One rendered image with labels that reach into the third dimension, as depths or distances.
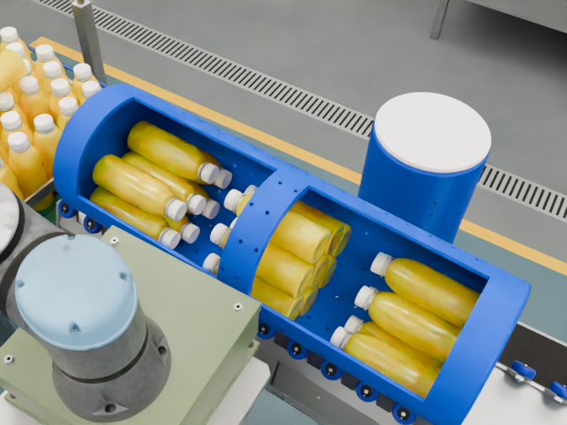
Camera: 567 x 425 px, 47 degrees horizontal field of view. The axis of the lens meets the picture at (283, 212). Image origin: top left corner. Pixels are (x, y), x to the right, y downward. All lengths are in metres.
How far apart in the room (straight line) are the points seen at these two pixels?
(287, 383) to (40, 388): 0.56
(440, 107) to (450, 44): 2.16
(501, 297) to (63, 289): 0.65
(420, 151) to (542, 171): 1.70
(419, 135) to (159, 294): 0.83
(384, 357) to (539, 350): 1.30
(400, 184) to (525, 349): 1.00
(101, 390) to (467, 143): 1.05
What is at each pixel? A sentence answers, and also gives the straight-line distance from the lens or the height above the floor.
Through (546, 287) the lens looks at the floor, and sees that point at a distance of 2.74.
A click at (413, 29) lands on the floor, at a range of 3.85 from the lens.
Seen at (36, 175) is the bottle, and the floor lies 1.01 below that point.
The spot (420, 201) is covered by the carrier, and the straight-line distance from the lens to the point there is 1.56.
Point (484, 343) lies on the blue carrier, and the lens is 1.02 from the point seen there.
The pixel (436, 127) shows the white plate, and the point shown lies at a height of 1.04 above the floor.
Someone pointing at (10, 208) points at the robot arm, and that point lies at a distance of 0.76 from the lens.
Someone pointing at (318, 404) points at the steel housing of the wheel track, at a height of 0.86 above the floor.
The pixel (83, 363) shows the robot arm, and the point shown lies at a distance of 0.76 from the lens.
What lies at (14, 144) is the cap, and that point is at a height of 1.10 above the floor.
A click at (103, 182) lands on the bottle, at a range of 1.32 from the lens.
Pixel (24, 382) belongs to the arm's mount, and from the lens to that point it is 0.93.
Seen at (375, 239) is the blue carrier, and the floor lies 1.07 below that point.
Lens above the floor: 2.06
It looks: 49 degrees down
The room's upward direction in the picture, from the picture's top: 5 degrees clockwise
